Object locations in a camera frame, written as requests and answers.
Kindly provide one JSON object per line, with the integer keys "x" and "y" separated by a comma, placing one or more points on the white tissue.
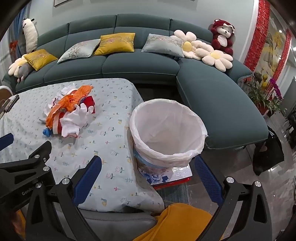
{"x": 74, "y": 120}
{"x": 66, "y": 89}
{"x": 49, "y": 107}

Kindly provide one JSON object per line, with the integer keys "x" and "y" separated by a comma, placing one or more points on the wall picture frame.
{"x": 64, "y": 2}

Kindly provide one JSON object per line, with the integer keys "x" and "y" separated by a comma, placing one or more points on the white rimmed wooden chair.
{"x": 4, "y": 92}

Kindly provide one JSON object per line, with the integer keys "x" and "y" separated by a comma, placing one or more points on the trash bin with white liner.
{"x": 166, "y": 129}

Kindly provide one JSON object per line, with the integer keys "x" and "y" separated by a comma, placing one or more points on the green potted plant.
{"x": 257, "y": 92}

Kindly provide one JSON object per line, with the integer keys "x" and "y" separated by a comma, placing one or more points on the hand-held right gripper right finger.
{"x": 207, "y": 177}

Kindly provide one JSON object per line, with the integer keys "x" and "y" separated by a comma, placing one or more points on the red framed golden wall mural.
{"x": 256, "y": 34}

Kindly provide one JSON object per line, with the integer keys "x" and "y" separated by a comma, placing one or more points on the black bag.
{"x": 268, "y": 157}

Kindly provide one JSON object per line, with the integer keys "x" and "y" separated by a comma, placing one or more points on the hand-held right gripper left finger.
{"x": 89, "y": 179}

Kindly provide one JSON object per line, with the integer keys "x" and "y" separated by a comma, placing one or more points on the orange plush item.
{"x": 76, "y": 97}

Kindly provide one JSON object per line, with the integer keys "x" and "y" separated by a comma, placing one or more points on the small blue wrapper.
{"x": 46, "y": 132}

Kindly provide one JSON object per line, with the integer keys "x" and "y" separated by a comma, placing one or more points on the long white plush toy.
{"x": 30, "y": 34}

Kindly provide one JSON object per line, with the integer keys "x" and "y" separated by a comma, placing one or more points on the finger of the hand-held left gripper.
{"x": 38, "y": 153}
{"x": 5, "y": 141}

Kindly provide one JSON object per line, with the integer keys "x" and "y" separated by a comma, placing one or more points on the pale blue embroidered cushion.
{"x": 78, "y": 51}
{"x": 159, "y": 45}

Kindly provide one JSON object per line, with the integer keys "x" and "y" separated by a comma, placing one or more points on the yellow embroidered cushion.
{"x": 39, "y": 59}
{"x": 115, "y": 45}

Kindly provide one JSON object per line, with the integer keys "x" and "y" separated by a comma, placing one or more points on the floral print tablecloth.
{"x": 104, "y": 104}

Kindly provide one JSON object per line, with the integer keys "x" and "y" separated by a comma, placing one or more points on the red gift box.
{"x": 182, "y": 176}

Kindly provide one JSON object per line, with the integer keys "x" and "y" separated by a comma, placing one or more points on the yellow cloth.
{"x": 180, "y": 222}

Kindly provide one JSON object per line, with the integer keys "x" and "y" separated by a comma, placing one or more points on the purple orchid plant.
{"x": 276, "y": 89}

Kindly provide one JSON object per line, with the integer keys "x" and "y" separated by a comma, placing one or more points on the red white striped wrapper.
{"x": 56, "y": 126}

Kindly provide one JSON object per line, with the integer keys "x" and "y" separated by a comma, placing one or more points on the teal corner sofa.
{"x": 138, "y": 64}

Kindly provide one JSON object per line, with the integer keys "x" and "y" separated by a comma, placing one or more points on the grey leather seat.
{"x": 115, "y": 222}

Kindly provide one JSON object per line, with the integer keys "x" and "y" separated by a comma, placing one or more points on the red bear plush toy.
{"x": 222, "y": 34}

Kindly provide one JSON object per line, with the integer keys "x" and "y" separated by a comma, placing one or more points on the grey plush toy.
{"x": 23, "y": 69}

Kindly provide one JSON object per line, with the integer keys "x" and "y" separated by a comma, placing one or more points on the white daisy flower pillow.
{"x": 187, "y": 45}
{"x": 216, "y": 56}
{"x": 15, "y": 66}

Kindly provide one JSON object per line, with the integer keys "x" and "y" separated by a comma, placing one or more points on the black remote control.
{"x": 11, "y": 103}

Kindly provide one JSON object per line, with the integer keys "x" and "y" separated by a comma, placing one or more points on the blue curtain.
{"x": 17, "y": 25}

